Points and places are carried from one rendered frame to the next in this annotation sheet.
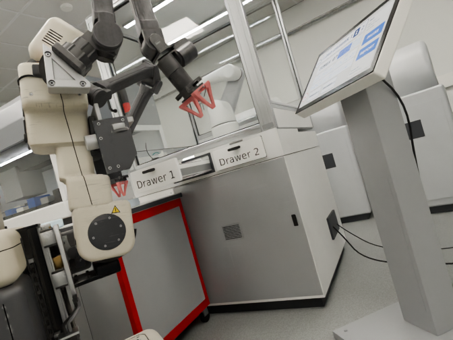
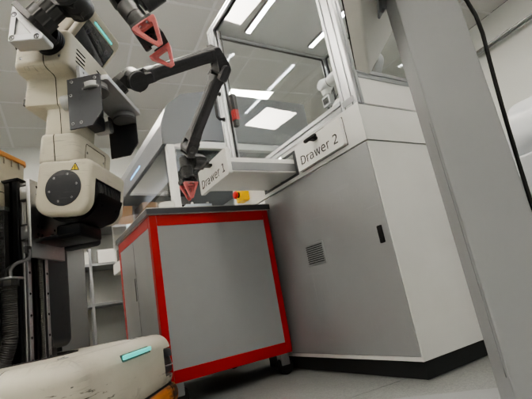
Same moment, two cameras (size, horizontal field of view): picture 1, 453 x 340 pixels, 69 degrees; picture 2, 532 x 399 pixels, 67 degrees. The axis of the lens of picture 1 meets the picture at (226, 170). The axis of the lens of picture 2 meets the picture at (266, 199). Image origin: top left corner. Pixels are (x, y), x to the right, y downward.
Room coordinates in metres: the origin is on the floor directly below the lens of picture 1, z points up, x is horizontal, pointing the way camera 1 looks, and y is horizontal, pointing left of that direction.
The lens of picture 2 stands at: (0.31, -0.62, 0.33)
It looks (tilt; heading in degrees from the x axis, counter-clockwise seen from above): 14 degrees up; 30
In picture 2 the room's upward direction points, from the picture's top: 10 degrees counter-clockwise
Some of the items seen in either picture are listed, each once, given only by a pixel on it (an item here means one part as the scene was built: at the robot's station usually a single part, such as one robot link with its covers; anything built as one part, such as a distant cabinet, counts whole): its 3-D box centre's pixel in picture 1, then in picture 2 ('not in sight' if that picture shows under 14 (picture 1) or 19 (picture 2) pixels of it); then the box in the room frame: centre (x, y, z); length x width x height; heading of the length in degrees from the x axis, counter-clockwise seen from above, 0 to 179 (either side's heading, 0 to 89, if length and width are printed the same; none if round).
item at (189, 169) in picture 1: (180, 173); (256, 175); (1.78, 0.25, 0.86); 0.40 x 0.26 x 0.06; 153
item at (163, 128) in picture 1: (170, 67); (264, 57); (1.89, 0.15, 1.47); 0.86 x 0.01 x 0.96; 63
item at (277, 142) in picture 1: (232, 159); (359, 172); (2.29, -0.06, 0.87); 1.02 x 0.95 x 0.14; 63
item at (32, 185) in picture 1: (50, 184); (201, 214); (2.96, 1.57, 1.13); 1.78 x 1.14 x 0.45; 63
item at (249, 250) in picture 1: (251, 224); (381, 262); (2.29, -0.06, 0.40); 1.03 x 0.95 x 0.80; 63
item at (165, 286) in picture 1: (125, 280); (198, 300); (1.80, 0.70, 0.38); 0.62 x 0.58 x 0.76; 63
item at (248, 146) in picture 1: (238, 154); (318, 146); (1.74, -0.08, 0.87); 0.29 x 0.02 x 0.11; 63
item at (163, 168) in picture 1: (155, 176); (214, 172); (1.60, 0.34, 0.87); 0.29 x 0.02 x 0.11; 63
